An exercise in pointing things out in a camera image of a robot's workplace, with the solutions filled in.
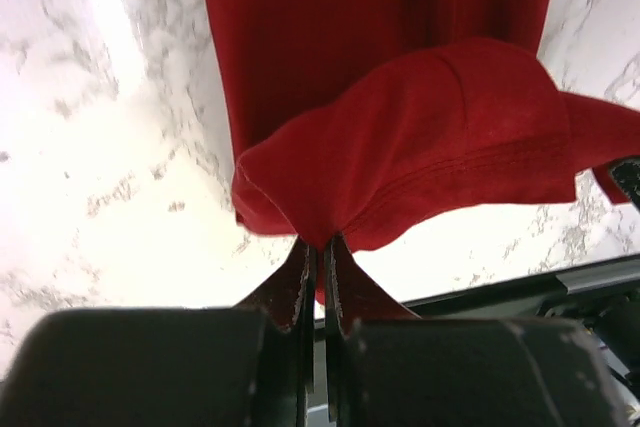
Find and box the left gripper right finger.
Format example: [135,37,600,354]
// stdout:
[323,238,629,426]

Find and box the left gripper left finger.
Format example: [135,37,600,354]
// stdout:
[1,241,317,426]

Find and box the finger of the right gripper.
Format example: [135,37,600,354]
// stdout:
[609,156,640,210]

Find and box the dark red t shirt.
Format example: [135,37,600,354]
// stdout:
[194,0,640,308]

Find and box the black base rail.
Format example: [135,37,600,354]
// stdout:
[405,254,639,391]

